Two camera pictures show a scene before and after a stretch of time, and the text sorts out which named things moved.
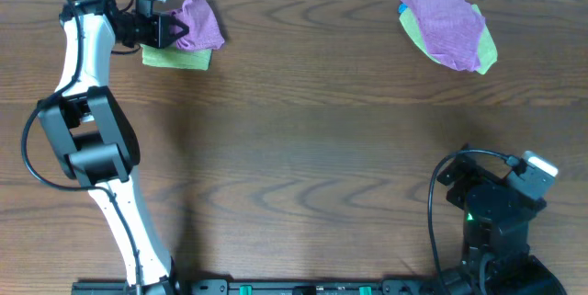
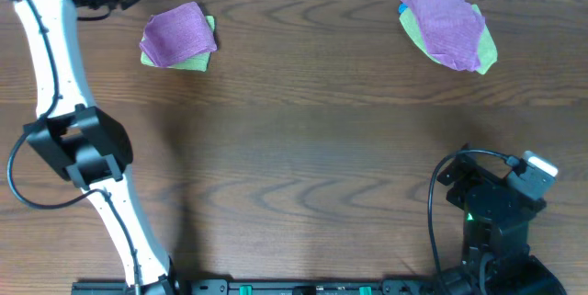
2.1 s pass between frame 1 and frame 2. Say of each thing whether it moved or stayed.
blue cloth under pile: stayed
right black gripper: stayed
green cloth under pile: stayed
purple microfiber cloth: moved
